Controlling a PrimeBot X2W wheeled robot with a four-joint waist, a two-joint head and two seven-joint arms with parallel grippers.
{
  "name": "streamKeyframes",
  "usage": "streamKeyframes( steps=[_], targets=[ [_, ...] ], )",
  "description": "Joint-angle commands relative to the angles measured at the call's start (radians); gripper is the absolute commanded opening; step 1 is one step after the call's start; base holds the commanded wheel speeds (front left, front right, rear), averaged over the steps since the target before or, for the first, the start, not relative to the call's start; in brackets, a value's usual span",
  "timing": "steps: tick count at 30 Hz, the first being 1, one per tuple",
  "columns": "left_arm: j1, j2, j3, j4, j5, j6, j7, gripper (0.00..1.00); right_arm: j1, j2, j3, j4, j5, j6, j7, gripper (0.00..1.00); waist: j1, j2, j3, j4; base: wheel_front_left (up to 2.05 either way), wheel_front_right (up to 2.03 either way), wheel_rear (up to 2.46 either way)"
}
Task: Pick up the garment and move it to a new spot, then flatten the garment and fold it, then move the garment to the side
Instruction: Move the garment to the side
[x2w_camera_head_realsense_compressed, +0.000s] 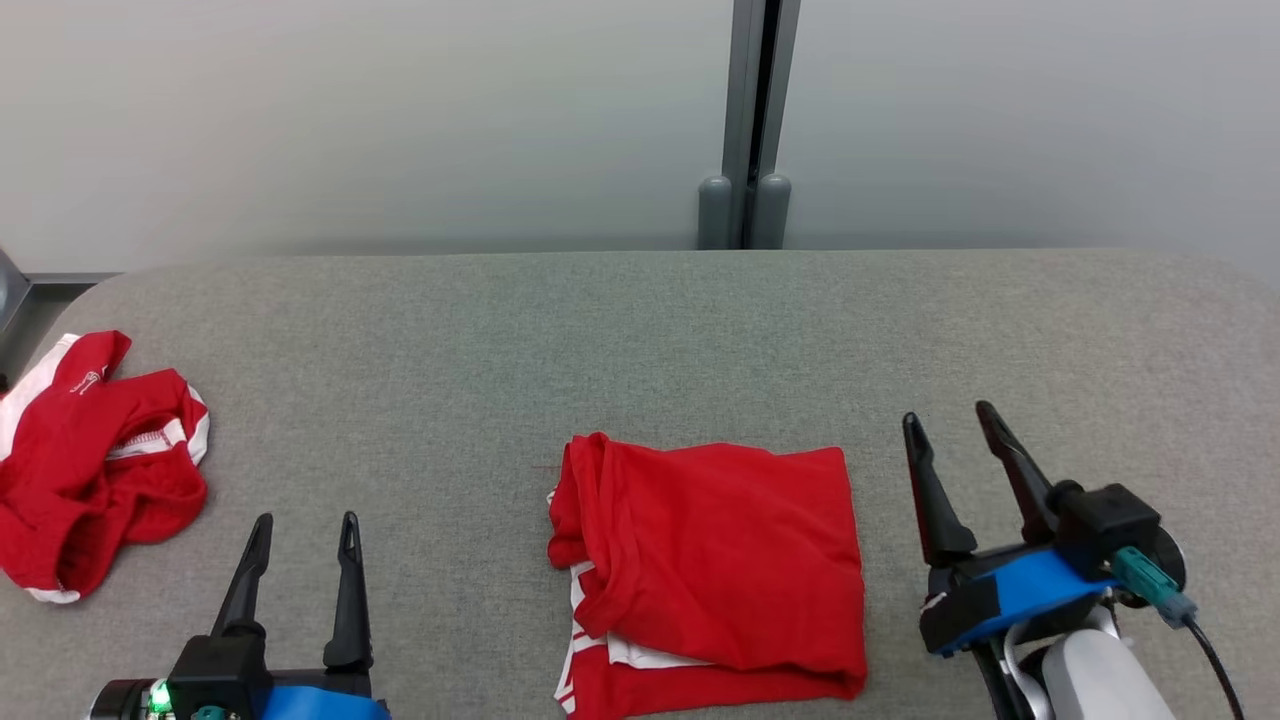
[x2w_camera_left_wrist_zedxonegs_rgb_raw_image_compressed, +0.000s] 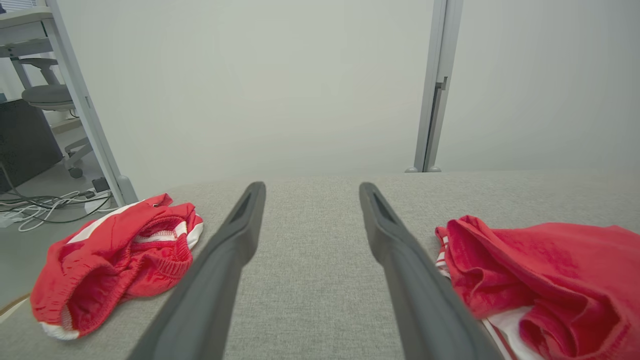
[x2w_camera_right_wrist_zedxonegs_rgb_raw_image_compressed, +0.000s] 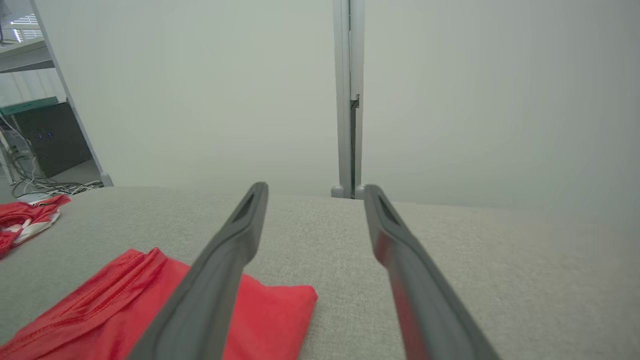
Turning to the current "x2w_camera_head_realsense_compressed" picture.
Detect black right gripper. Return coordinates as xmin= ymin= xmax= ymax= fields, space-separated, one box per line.
xmin=902 ymin=401 xmax=1063 ymax=657

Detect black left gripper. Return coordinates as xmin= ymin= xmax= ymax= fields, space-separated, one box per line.
xmin=210 ymin=511 xmax=377 ymax=693

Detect red shorts with white stripe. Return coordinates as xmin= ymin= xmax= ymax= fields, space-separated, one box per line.
xmin=0 ymin=330 xmax=212 ymax=605

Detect red jersey with white trim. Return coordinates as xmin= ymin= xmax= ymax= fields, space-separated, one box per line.
xmin=547 ymin=432 xmax=869 ymax=720

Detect right camera cable teal plug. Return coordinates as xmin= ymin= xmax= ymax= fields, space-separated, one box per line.
xmin=1108 ymin=545 xmax=1249 ymax=720

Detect grey rounded post foot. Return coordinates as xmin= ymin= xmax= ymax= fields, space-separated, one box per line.
xmin=750 ymin=174 xmax=792 ymax=251
xmin=698 ymin=176 xmax=736 ymax=251

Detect grey end post foot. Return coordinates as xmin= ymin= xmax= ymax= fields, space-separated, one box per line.
xmin=0 ymin=248 xmax=31 ymax=336

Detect grey metal partition post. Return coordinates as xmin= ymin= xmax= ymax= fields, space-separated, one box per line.
xmin=722 ymin=0 xmax=802 ymax=250

